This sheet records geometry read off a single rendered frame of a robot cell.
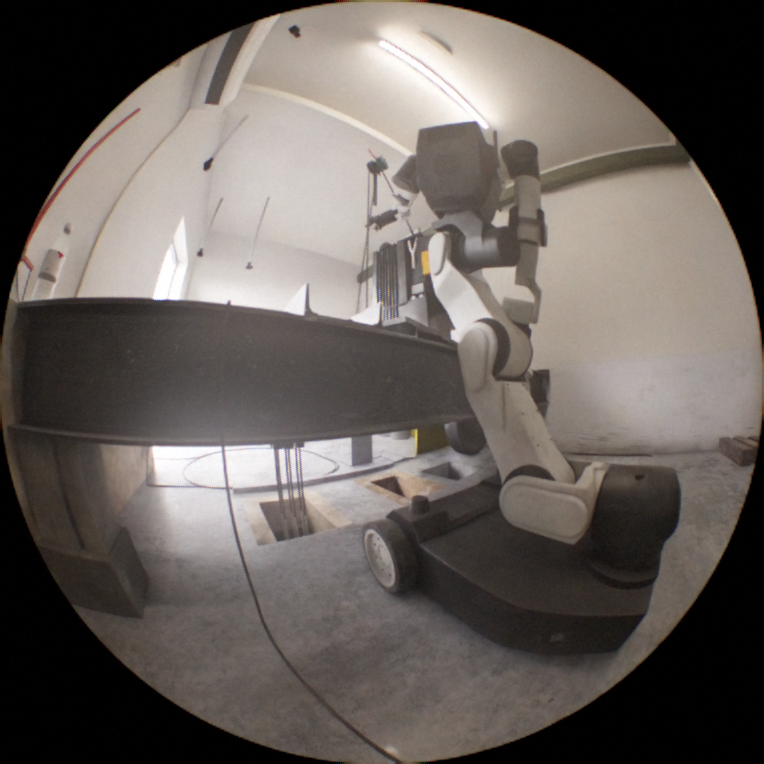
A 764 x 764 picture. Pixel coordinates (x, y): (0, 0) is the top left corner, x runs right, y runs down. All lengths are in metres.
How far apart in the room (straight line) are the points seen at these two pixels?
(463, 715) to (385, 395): 0.75
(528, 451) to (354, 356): 0.46
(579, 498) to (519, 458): 0.17
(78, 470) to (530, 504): 0.85
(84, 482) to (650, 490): 0.96
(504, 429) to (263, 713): 0.73
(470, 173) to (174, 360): 0.83
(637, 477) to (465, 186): 0.77
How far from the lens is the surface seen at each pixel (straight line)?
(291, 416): 0.52
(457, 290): 0.67
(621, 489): 0.48
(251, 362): 0.51
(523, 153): 0.88
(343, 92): 2.50
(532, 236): 0.77
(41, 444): 0.65
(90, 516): 0.62
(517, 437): 0.53
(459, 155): 0.79
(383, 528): 0.56
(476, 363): 0.52
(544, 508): 0.48
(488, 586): 0.47
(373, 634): 0.59
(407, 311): 1.50
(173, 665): 0.63
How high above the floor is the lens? 0.50
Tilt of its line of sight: 4 degrees up
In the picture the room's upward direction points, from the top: 1 degrees counter-clockwise
